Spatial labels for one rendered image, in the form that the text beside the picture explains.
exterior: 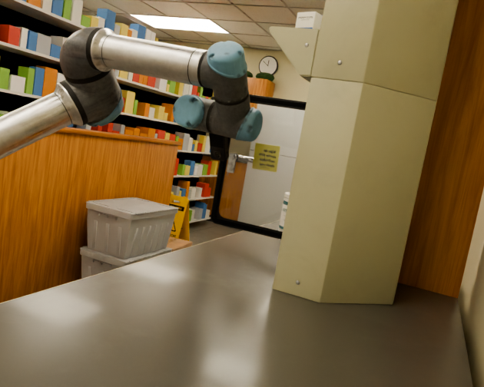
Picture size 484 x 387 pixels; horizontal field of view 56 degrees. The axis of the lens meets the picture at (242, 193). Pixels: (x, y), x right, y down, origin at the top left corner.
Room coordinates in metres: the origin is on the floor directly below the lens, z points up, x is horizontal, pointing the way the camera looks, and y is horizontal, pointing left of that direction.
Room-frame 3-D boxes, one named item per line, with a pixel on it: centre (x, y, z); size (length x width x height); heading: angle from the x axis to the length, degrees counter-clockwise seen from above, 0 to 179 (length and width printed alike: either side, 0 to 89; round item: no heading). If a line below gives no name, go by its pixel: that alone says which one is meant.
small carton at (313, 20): (1.12, -0.09, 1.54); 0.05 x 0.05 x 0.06; 51
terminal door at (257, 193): (1.34, -0.06, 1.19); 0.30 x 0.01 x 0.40; 71
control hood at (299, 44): (1.16, -0.11, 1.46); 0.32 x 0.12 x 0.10; 158
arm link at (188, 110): (1.07, 0.13, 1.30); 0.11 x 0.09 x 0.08; 160
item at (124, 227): (3.31, 0.76, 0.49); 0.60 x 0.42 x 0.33; 158
